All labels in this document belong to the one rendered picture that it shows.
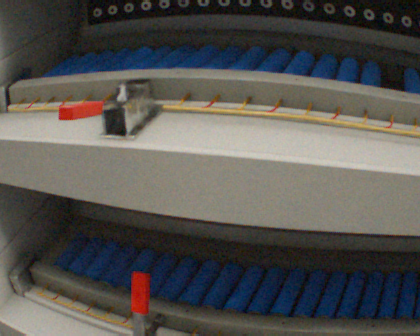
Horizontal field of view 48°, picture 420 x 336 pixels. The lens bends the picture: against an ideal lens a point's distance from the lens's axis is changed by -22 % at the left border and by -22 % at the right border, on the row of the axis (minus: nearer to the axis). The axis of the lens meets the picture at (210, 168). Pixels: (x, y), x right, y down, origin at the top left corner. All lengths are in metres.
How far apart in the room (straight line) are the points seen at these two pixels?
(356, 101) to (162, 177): 0.13
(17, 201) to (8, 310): 0.12
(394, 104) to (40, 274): 0.37
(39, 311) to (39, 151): 0.18
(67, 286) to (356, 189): 0.29
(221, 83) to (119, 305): 0.21
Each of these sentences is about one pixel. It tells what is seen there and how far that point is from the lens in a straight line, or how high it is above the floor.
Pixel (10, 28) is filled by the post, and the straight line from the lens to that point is 0.52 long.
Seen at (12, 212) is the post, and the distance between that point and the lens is 0.54.
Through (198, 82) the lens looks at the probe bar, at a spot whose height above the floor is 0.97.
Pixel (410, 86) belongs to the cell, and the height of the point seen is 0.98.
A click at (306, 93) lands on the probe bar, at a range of 0.36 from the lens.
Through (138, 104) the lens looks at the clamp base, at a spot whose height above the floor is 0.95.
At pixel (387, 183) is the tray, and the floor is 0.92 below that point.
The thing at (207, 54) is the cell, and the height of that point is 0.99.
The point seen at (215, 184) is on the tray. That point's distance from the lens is 0.34.
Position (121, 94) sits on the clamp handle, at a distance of 0.36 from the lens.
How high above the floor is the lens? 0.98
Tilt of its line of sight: 11 degrees down
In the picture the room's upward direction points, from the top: 1 degrees clockwise
